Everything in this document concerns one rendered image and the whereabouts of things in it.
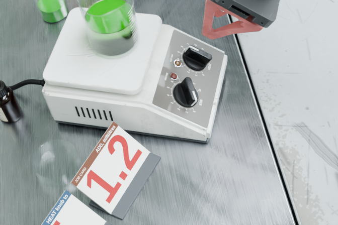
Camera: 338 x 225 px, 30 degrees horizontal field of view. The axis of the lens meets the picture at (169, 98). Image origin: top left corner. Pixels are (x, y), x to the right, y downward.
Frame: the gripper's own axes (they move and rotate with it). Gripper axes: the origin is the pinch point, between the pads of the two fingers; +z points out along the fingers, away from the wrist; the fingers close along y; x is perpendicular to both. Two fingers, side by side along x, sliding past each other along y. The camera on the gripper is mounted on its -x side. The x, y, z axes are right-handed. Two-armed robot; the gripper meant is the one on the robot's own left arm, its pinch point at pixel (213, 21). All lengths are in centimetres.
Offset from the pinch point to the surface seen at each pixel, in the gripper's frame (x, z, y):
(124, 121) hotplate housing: -3.4, 12.0, 9.6
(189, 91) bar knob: 1.3, 5.5, 6.3
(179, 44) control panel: -1.1, 7.3, -0.9
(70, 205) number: -5.7, 13.4, 21.5
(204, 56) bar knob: 1.9, 5.5, 0.6
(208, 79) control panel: 3.7, 7.2, 2.0
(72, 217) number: -5.0, 13.7, 22.6
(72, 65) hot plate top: -11.7, 10.5, 6.7
